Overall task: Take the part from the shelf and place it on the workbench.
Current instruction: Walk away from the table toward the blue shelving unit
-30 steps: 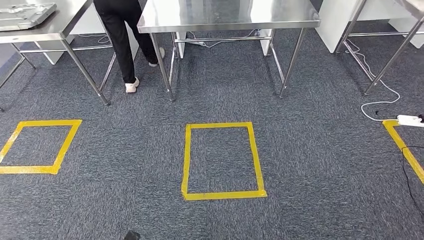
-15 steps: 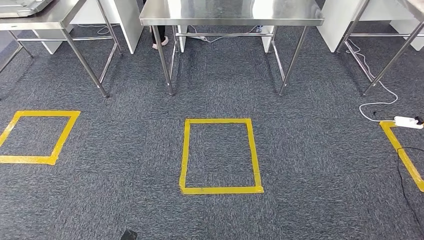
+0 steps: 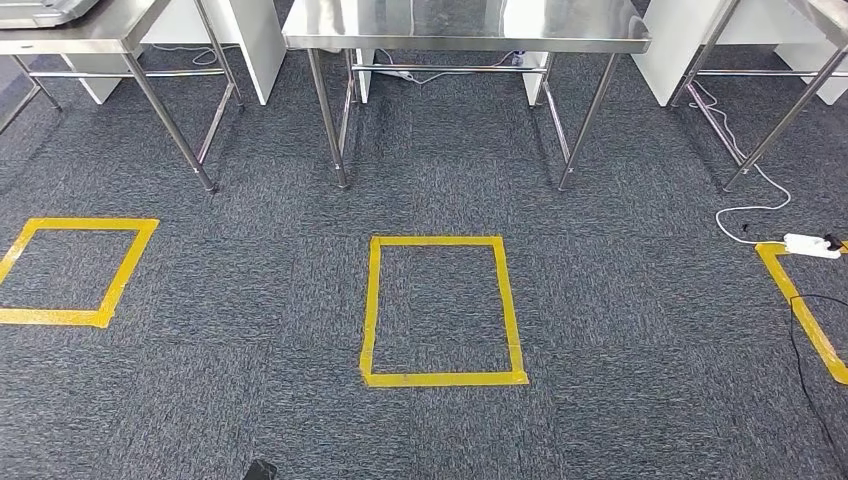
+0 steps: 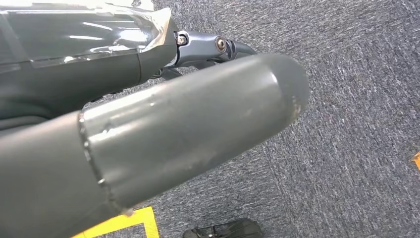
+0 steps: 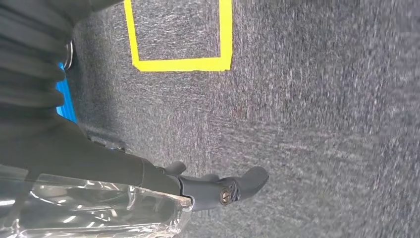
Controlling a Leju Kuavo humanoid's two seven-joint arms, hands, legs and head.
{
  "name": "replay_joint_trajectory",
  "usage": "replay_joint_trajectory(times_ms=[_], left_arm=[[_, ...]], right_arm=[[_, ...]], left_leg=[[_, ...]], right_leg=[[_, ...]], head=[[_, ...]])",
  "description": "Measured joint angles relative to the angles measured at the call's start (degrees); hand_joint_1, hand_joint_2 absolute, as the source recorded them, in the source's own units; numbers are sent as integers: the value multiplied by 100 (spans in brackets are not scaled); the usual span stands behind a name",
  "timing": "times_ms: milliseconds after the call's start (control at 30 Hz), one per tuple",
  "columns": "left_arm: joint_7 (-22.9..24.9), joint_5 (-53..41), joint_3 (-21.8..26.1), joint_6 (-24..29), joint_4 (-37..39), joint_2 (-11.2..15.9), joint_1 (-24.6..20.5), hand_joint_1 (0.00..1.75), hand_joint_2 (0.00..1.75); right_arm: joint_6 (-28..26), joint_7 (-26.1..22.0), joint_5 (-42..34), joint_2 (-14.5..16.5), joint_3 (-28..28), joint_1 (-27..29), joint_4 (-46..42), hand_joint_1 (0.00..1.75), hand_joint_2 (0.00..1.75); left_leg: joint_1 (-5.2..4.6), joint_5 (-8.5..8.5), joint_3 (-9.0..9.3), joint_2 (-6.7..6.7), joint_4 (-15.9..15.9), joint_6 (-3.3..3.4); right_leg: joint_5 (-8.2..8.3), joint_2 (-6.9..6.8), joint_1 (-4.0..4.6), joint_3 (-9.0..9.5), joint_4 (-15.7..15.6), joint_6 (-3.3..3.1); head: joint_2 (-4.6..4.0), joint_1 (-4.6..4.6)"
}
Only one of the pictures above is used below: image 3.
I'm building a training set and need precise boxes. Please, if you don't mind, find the stainless steel workbench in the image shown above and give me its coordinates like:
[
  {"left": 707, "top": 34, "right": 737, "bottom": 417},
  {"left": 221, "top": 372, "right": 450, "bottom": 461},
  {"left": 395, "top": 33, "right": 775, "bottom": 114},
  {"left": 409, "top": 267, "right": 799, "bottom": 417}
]
[
  {"left": 669, "top": 0, "right": 848, "bottom": 193},
  {"left": 281, "top": 0, "right": 653, "bottom": 192},
  {"left": 0, "top": 0, "right": 244, "bottom": 195}
]

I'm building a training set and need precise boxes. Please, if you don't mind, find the yellow floor tape square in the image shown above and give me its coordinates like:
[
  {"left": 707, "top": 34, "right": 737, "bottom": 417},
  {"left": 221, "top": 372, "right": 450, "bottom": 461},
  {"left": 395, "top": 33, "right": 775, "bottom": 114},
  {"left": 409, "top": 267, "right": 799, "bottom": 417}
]
[
  {"left": 0, "top": 217, "right": 161, "bottom": 330},
  {"left": 755, "top": 241, "right": 848, "bottom": 387},
  {"left": 359, "top": 236, "right": 530, "bottom": 389}
]

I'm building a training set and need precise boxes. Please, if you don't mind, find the white desk panel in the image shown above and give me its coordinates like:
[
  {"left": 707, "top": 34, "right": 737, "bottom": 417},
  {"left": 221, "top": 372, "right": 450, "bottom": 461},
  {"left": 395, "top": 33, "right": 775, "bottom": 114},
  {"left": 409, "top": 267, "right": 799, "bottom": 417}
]
[
  {"left": 521, "top": 51, "right": 552, "bottom": 107},
  {"left": 354, "top": 48, "right": 376, "bottom": 105}
]

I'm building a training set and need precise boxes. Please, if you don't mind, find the white partition panel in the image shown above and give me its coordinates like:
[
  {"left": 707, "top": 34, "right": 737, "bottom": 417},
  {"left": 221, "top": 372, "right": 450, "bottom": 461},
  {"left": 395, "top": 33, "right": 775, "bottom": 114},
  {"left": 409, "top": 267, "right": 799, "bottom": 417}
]
[
  {"left": 62, "top": 0, "right": 287, "bottom": 106},
  {"left": 632, "top": 0, "right": 848, "bottom": 107}
]

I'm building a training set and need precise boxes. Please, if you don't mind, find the grey flat tray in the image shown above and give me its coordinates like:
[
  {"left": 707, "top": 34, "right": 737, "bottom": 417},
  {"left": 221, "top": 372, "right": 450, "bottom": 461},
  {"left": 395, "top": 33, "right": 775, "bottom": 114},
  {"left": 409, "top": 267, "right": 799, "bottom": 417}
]
[{"left": 0, "top": 0, "right": 101, "bottom": 30}]

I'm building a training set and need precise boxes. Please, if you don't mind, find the white floor cable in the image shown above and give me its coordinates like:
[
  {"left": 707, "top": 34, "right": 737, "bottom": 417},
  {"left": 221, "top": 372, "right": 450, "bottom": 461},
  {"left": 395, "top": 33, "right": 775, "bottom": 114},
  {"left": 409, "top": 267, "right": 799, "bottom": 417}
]
[
  {"left": 688, "top": 82, "right": 793, "bottom": 246},
  {"left": 152, "top": 42, "right": 230, "bottom": 68},
  {"left": 377, "top": 49, "right": 525, "bottom": 85}
]

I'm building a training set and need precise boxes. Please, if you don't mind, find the thin black floor cable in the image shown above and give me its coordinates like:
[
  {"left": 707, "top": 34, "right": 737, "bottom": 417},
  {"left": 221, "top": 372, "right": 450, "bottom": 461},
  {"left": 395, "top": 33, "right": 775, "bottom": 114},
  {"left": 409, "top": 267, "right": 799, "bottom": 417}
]
[{"left": 788, "top": 293, "right": 848, "bottom": 465}]

